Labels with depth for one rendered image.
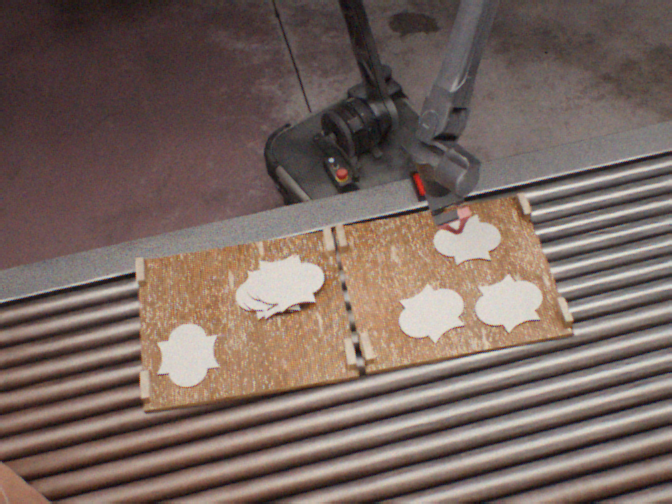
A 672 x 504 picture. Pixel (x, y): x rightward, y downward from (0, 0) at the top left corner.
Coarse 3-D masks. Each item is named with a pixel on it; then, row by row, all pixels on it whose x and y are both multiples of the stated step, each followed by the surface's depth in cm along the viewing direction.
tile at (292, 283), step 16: (272, 272) 185; (288, 272) 185; (304, 272) 184; (320, 272) 184; (256, 288) 183; (272, 288) 183; (288, 288) 182; (304, 288) 182; (320, 288) 183; (272, 304) 181; (288, 304) 180
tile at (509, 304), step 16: (480, 288) 183; (496, 288) 183; (512, 288) 183; (528, 288) 182; (480, 304) 181; (496, 304) 181; (512, 304) 181; (528, 304) 180; (480, 320) 179; (496, 320) 179; (512, 320) 178; (528, 320) 179
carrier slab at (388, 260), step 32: (384, 224) 195; (416, 224) 194; (512, 224) 193; (352, 256) 190; (384, 256) 190; (416, 256) 189; (512, 256) 188; (544, 256) 188; (352, 288) 186; (384, 288) 185; (416, 288) 185; (448, 288) 184; (544, 288) 183; (384, 320) 181; (544, 320) 179; (384, 352) 177; (416, 352) 176; (448, 352) 176; (480, 352) 177
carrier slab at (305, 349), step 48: (288, 240) 193; (144, 288) 188; (192, 288) 188; (336, 288) 186; (144, 336) 182; (240, 336) 180; (288, 336) 180; (336, 336) 179; (240, 384) 174; (288, 384) 174
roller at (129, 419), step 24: (648, 288) 184; (576, 312) 182; (600, 312) 183; (360, 360) 178; (192, 408) 174; (216, 408) 176; (48, 432) 172; (72, 432) 172; (96, 432) 173; (120, 432) 174; (0, 456) 171
